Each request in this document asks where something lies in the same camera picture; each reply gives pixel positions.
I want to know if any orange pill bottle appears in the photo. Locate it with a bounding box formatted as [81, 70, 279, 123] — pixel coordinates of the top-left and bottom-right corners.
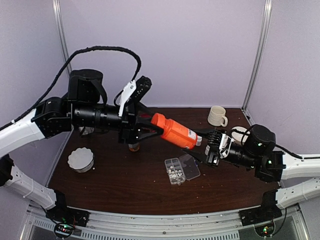
[151, 113, 198, 150]

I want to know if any grey lid pill bottle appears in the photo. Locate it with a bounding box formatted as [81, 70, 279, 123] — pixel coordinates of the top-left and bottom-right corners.
[128, 143, 140, 152]

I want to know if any cream textured mug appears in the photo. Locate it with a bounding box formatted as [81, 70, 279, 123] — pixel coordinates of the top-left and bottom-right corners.
[207, 105, 228, 127]

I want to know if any right aluminium frame post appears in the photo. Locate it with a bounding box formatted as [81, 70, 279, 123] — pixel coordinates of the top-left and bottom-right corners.
[241, 0, 273, 111]

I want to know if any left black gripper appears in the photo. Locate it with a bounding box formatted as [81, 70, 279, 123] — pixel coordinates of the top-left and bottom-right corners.
[72, 102, 164, 144]

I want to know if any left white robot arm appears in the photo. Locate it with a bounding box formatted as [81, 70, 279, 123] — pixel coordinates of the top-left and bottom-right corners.
[0, 69, 163, 222]

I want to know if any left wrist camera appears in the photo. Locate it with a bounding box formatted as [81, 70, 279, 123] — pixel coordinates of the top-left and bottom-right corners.
[114, 76, 152, 117]

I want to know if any aluminium frame post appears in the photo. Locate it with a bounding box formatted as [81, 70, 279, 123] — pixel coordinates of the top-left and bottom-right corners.
[241, 0, 273, 111]
[51, 0, 85, 111]

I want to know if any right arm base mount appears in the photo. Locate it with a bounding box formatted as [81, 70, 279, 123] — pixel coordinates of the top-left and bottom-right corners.
[239, 189, 282, 226]

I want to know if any left aluminium frame post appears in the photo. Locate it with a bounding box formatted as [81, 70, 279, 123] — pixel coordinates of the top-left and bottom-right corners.
[51, 0, 85, 111]

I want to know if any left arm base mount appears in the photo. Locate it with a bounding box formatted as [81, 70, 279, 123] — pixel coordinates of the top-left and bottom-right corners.
[46, 190, 90, 227]

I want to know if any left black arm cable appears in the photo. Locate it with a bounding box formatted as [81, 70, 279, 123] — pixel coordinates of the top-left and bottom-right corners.
[0, 45, 142, 131]

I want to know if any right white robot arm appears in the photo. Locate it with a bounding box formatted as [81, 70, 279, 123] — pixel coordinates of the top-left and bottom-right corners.
[184, 124, 320, 221]

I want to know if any white pill bottle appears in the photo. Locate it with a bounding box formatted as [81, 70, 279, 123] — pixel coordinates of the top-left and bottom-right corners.
[195, 135, 202, 147]

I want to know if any yellow interior floral mug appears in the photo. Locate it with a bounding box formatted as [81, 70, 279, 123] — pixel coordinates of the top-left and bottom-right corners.
[78, 126, 95, 137]

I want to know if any front aluminium rail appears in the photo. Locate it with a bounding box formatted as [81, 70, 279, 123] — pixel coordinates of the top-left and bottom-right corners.
[18, 207, 311, 240]

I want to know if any white small bowl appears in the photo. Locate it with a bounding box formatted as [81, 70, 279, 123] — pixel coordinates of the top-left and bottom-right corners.
[230, 126, 250, 145]

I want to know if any clear plastic pill organizer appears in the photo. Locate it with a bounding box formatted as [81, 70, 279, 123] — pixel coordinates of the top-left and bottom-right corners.
[164, 154, 201, 185]

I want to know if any white scalloped bowl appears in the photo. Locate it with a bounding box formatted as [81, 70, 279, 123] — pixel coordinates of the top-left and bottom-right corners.
[67, 147, 94, 173]

